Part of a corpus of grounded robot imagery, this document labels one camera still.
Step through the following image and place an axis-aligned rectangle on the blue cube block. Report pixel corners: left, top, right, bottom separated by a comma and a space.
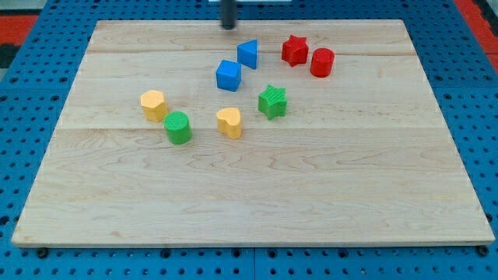
216, 60, 241, 92

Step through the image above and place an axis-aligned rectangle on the green star block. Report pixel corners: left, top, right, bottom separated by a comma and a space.
258, 85, 287, 120

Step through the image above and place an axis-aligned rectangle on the red star block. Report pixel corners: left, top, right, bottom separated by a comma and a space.
281, 35, 309, 67

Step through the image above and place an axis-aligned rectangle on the yellow heart block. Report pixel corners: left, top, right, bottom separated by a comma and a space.
216, 107, 242, 139

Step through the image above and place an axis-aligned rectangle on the green cylinder block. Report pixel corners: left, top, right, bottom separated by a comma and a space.
163, 111, 192, 145

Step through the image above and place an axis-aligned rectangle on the light wooden board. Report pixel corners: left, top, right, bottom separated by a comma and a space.
12, 19, 495, 248

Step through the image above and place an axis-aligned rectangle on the blue triangular prism block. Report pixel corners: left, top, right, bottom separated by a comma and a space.
237, 39, 258, 69

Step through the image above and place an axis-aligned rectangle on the yellow hexagon block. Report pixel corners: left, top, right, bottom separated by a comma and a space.
140, 89, 169, 122

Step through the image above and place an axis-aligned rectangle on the red cylinder block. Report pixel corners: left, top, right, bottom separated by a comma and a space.
310, 48, 335, 78

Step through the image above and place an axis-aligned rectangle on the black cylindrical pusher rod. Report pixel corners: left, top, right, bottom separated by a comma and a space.
220, 0, 237, 30

